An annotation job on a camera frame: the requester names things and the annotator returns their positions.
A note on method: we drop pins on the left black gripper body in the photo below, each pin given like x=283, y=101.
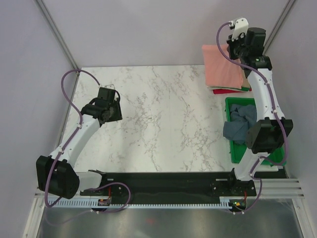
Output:
x=116, y=114

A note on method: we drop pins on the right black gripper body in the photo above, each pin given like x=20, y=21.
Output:
x=237, y=49

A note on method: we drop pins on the salmon pink t shirt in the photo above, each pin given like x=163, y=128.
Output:
x=219, y=72

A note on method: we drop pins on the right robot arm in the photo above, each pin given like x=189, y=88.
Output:
x=271, y=128

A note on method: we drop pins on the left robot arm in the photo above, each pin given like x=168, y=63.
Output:
x=55, y=172

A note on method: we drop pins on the beige folded t shirt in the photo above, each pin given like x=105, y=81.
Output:
x=245, y=83

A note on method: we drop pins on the green folded t shirt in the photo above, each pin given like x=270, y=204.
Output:
x=245, y=89

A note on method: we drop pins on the red folded t shirt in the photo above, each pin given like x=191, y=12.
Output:
x=228, y=91

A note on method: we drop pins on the white folded t shirt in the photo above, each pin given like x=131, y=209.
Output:
x=224, y=88

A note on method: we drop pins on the blue grey t shirt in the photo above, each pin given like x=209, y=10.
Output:
x=242, y=118

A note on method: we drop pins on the green plastic bin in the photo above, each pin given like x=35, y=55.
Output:
x=236, y=151

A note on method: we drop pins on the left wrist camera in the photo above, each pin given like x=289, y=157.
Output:
x=109, y=86

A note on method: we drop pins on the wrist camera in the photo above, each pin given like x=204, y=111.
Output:
x=240, y=27
x=109, y=86

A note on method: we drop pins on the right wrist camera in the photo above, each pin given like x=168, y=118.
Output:
x=240, y=27

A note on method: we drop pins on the right aluminium frame post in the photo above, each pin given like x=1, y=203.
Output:
x=279, y=23

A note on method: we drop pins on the aluminium frame post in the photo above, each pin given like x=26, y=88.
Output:
x=56, y=32
x=279, y=23

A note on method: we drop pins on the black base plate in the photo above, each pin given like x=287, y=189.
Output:
x=172, y=188

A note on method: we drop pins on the left aluminium frame post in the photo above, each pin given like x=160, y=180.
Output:
x=56, y=32

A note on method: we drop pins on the aluminium extrusion rail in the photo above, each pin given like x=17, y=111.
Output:
x=263, y=182

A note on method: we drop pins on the white slotted cable duct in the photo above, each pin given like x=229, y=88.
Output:
x=98, y=203

